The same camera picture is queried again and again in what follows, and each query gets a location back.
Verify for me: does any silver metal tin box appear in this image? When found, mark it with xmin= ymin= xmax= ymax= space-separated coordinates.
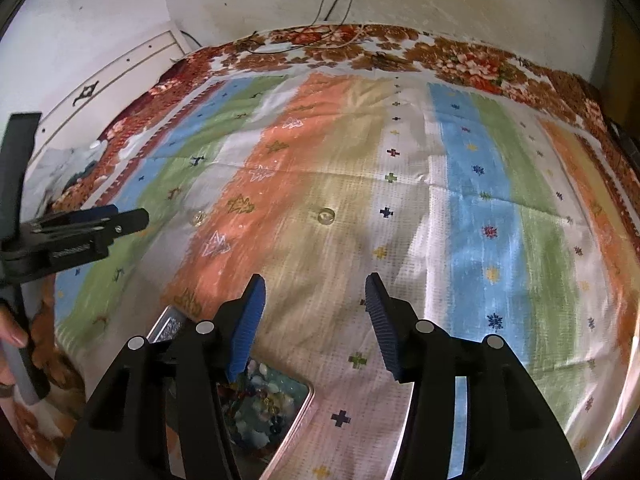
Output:
xmin=146 ymin=306 xmax=314 ymax=479

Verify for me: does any white wooden headboard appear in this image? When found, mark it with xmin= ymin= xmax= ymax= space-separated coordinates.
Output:
xmin=32 ymin=22 xmax=193 ymax=162

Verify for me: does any light blue crumpled cloth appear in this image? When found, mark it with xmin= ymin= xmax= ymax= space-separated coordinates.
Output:
xmin=21 ymin=141 xmax=107 ymax=221

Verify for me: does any floral brown bedsheet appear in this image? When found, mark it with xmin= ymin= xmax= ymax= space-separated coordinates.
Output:
xmin=3 ymin=25 xmax=639 ymax=472

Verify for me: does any person left hand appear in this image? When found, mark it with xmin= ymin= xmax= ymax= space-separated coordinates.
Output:
xmin=0 ymin=304 xmax=28 ymax=386

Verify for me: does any striped colourful mat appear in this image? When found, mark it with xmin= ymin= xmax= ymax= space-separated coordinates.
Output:
xmin=55 ymin=70 xmax=639 ymax=479

